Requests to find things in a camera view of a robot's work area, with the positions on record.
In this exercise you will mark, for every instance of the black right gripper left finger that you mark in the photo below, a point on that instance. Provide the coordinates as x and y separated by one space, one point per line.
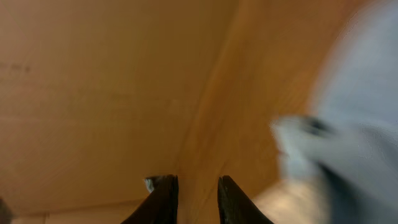
161 205

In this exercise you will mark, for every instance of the blue denim jeans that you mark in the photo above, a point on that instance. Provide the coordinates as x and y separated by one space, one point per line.
349 139

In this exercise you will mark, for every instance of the brown cardboard backboard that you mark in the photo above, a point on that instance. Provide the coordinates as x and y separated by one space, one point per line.
96 95

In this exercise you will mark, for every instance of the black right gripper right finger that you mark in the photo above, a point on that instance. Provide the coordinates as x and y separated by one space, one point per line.
235 207

